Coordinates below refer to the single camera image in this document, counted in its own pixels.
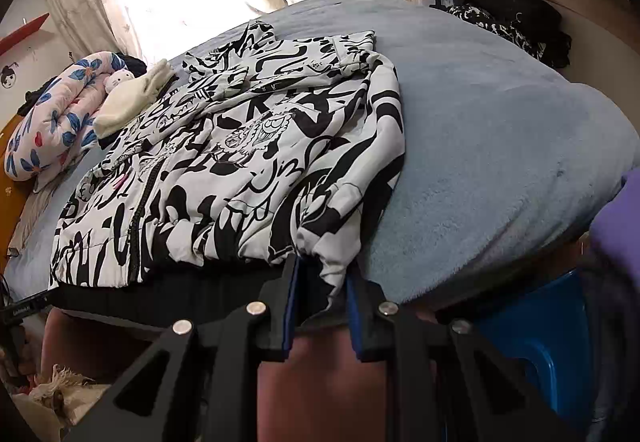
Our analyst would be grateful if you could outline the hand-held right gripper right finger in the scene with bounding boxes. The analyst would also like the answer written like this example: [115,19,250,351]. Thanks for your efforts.
[345,272,577,442]

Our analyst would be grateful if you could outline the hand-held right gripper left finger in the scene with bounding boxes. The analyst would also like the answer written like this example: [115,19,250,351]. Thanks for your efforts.
[62,254,304,442]

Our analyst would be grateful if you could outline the black and white printed jacket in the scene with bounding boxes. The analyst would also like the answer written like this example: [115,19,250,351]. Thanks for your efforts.
[47,19,407,313]

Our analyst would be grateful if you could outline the cream folded clothes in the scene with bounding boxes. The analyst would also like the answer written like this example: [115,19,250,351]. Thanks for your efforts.
[92,59,177,141]

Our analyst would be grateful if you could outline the beige frayed cloth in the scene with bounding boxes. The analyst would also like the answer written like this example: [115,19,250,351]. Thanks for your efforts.
[10,364,112,429]

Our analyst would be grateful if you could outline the pink floral quilt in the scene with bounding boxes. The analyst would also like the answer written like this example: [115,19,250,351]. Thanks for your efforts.
[5,50,129,195]

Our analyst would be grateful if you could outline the blue plastic stool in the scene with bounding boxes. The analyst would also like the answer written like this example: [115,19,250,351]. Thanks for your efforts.
[470,272,597,439]

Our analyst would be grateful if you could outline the blue bed blanket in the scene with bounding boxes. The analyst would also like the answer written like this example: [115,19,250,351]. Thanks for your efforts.
[0,0,640,319]

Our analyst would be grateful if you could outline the white cat plush toy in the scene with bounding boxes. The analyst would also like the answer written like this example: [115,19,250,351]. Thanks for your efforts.
[102,69,137,95]

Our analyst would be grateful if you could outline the purple garment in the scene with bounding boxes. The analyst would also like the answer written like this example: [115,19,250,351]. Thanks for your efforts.
[590,169,640,283]

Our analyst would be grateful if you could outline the black and white patterned cloth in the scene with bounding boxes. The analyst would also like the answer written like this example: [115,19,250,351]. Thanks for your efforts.
[445,4,549,63]

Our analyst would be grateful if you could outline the black cloth pile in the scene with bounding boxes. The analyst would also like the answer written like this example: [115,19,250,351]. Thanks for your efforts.
[415,0,574,70]

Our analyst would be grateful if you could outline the maroon bed frame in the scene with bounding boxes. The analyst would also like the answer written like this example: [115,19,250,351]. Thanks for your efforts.
[40,307,451,442]

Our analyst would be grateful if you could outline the red wall shelf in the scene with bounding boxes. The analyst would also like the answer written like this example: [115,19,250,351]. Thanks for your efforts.
[0,12,51,53]

